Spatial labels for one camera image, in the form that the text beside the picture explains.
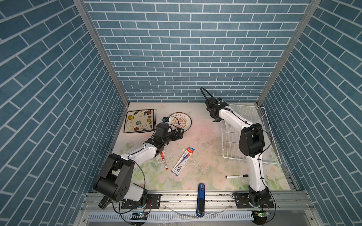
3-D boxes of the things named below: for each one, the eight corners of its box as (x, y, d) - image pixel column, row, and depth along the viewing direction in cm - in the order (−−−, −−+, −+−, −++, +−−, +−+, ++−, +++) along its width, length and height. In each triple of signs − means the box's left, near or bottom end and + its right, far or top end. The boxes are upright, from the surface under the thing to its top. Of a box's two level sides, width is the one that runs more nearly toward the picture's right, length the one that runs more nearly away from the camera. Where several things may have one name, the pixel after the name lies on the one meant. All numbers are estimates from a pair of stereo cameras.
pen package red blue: (170, 172, 86) (170, 171, 84) (188, 147, 97) (188, 145, 95) (177, 177, 84) (177, 176, 82) (194, 150, 95) (194, 149, 94)
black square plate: (124, 133, 102) (122, 131, 99) (128, 113, 115) (126, 110, 112) (155, 130, 104) (154, 128, 101) (156, 111, 117) (155, 108, 114)
